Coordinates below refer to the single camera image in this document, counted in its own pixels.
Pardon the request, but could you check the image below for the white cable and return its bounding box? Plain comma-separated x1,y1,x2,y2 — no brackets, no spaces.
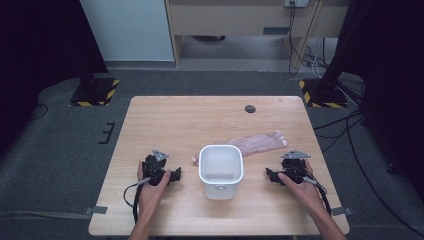
309,38,330,79

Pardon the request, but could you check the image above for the beige wooden desk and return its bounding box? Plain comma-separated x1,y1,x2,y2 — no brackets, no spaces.
164,0,352,70

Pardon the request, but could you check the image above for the black floor cable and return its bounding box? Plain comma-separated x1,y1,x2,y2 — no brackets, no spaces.
27,103,50,122
312,110,364,132
345,113,424,239

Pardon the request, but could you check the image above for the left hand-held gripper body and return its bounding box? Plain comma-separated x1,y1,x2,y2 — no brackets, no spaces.
141,148,172,187

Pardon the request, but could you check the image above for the black hanging cable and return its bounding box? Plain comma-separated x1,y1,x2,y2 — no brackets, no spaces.
287,2,302,77

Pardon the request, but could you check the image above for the dark curtain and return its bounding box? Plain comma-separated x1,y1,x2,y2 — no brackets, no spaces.
328,0,424,193
0,0,110,158

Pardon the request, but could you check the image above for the left hand-held gripper cable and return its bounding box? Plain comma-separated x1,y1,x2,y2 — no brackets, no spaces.
123,177,151,225

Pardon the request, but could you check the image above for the pink plastic bag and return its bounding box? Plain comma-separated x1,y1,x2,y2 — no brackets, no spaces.
192,130,288,167

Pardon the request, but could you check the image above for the grey power strip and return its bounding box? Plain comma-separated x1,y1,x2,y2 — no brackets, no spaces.
283,0,311,9

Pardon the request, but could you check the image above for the white plastic bin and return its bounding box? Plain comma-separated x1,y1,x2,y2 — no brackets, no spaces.
198,144,245,201

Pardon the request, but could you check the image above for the person's right hand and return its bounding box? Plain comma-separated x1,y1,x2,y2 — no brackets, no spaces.
277,160,326,216

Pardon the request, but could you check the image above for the white panel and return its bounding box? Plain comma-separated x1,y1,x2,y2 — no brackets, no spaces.
79,0,175,62

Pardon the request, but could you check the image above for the right hand-held gripper cable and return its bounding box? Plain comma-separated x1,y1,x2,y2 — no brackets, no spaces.
302,175,333,216

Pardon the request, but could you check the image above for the black stand striped base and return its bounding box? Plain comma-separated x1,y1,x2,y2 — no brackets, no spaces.
69,59,120,108
298,0,368,109

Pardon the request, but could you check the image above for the hand-held gripper cable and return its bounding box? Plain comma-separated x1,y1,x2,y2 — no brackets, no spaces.
123,177,151,225
302,175,333,216

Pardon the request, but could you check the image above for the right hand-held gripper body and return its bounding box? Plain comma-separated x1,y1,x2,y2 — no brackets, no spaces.
280,149,312,185

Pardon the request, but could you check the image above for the grey tape strip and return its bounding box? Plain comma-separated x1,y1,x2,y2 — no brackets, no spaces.
330,206,354,217
83,205,109,216

